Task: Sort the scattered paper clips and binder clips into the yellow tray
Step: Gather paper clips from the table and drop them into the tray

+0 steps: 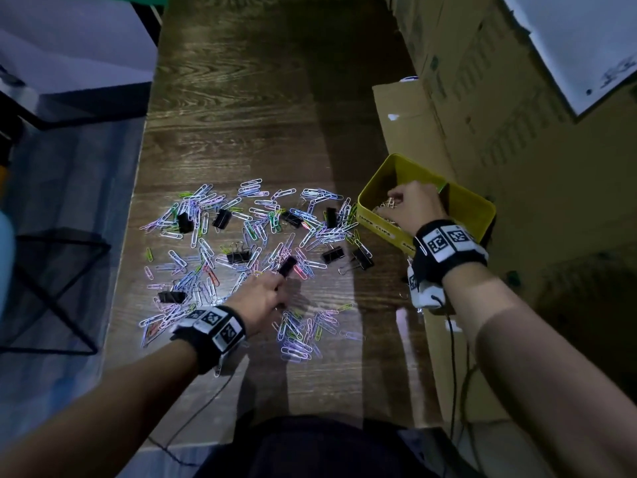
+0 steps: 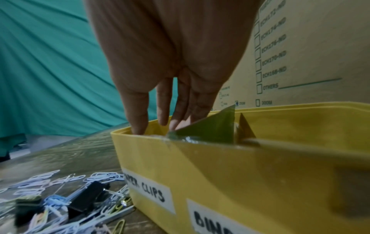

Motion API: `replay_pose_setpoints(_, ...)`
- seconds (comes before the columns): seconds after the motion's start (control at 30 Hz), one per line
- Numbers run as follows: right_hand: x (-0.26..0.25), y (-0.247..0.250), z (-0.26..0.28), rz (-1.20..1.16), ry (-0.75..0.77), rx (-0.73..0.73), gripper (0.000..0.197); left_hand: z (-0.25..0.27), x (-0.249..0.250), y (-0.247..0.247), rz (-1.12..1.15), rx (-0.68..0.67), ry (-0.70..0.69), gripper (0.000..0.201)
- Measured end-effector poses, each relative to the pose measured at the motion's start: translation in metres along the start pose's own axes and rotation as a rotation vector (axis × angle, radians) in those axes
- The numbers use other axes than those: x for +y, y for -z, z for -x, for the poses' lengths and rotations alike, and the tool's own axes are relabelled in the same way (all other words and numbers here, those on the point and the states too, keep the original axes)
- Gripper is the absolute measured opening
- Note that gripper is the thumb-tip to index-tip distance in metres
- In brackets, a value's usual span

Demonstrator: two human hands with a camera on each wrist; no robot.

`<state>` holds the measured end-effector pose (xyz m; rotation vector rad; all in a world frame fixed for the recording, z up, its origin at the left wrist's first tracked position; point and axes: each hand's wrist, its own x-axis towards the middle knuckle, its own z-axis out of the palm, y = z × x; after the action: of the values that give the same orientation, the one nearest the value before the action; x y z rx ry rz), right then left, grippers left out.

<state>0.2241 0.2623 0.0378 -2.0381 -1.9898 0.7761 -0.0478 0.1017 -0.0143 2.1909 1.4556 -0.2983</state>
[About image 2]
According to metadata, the person's right hand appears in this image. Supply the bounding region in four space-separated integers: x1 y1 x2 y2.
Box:
84 0 264 135

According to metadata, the green taped cardboard divider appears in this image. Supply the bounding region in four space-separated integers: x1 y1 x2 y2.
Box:
167 104 236 145

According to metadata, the teal fabric curtain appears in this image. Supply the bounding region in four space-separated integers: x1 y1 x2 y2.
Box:
0 0 181 158

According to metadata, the printed brown cardboard box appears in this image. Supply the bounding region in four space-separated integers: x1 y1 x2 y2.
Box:
212 0 370 113

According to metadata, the yellow plastic labelled box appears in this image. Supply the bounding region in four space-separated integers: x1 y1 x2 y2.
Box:
110 101 370 234

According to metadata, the large black binder clip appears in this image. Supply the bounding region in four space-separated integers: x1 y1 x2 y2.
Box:
66 180 125 214

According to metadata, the yellow paper clip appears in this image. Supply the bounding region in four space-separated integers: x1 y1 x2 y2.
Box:
111 219 126 234

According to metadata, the pile of white paper clips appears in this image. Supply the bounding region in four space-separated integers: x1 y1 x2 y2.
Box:
0 169 136 234

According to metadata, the small black binder clip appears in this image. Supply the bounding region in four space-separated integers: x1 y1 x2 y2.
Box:
14 195 44 227

